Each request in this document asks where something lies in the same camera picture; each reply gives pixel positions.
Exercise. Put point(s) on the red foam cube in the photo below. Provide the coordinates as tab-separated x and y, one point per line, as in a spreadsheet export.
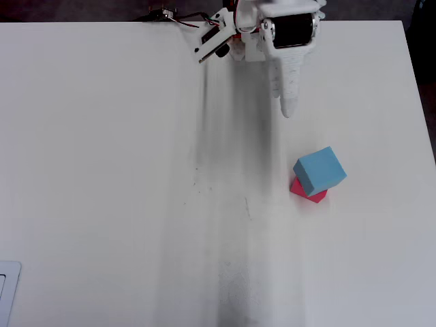
298	190

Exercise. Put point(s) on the small controller circuit board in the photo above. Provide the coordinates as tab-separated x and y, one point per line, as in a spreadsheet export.
161	14

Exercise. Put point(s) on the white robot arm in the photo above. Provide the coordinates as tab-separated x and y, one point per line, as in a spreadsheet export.
250	47

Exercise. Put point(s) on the silver laptop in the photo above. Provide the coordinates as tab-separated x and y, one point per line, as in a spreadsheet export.
9	289

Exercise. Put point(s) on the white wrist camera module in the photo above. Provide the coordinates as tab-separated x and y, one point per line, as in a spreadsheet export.
214	37

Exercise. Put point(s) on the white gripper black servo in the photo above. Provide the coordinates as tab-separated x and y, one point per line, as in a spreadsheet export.
293	32

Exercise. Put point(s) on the blue foam cube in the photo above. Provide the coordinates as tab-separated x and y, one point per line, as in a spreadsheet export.
320	168

